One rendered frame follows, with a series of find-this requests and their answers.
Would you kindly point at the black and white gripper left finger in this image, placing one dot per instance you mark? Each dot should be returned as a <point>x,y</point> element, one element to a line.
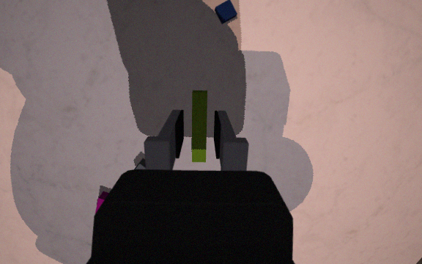
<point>162,150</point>

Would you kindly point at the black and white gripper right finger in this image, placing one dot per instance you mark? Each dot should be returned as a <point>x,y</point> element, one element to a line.
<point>232,151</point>

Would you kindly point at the small dark blue cube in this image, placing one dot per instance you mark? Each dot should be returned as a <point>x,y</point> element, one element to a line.
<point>225,11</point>

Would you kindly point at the dark grey rectangular block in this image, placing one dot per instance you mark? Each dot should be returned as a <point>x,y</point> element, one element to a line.
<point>141,164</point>

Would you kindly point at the magenta rod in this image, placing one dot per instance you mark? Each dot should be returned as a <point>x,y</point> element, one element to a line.
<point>101,199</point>

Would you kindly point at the lime green rod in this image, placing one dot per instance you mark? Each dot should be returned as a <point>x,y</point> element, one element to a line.
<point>199,125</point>

